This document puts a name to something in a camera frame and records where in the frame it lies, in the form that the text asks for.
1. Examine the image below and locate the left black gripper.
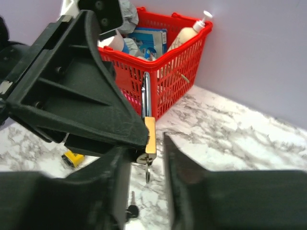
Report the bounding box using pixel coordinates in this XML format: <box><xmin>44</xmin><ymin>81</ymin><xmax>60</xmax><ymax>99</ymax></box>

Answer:
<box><xmin>0</xmin><ymin>10</ymin><xmax>149</xmax><ymax>157</ymax></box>

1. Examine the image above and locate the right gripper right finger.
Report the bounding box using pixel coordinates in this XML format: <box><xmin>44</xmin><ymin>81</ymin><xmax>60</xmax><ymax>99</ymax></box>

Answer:
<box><xmin>163</xmin><ymin>134</ymin><xmax>307</xmax><ymax>230</ymax></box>

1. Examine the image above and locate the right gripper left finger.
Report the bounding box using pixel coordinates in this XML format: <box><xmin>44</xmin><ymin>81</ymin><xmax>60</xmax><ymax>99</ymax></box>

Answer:
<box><xmin>0</xmin><ymin>147</ymin><xmax>130</xmax><ymax>230</ymax></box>

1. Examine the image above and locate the yellow padlock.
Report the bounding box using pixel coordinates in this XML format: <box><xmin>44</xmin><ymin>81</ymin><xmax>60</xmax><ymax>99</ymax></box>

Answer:
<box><xmin>61</xmin><ymin>150</ymin><xmax>85</xmax><ymax>168</ymax></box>

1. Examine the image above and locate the small silver key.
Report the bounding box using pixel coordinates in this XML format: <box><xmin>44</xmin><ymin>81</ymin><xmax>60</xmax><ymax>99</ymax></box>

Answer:
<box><xmin>145</xmin><ymin>161</ymin><xmax>152</xmax><ymax>184</ymax></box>

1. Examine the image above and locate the small brass padlock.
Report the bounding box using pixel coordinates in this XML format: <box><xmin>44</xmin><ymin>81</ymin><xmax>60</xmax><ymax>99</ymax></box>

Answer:
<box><xmin>137</xmin><ymin>72</ymin><xmax>157</xmax><ymax>166</ymax></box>

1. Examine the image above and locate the white toilet paper roll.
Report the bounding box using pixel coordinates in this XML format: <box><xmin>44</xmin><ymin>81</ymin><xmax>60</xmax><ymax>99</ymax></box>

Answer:
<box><xmin>97</xmin><ymin>30</ymin><xmax>126</xmax><ymax>52</ymax></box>

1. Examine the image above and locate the grey crumpled printed bag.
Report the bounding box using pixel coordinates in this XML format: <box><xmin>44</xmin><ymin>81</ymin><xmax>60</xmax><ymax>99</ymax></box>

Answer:
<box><xmin>118</xmin><ymin>0</ymin><xmax>139</xmax><ymax>35</ymax></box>

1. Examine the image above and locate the blue plastic package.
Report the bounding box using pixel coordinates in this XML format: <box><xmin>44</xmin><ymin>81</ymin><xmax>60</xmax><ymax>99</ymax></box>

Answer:
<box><xmin>128</xmin><ymin>27</ymin><xmax>167</xmax><ymax>59</ymax></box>

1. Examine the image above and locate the red plastic basket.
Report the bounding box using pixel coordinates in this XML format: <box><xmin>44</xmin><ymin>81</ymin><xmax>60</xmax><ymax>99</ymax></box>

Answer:
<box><xmin>98</xmin><ymin>7</ymin><xmax>213</xmax><ymax>119</ymax></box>

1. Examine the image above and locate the cream pump lotion bottle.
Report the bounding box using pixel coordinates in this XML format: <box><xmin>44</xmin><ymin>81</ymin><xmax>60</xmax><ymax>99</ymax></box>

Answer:
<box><xmin>167</xmin><ymin>11</ymin><xmax>213</xmax><ymax>52</ymax></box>

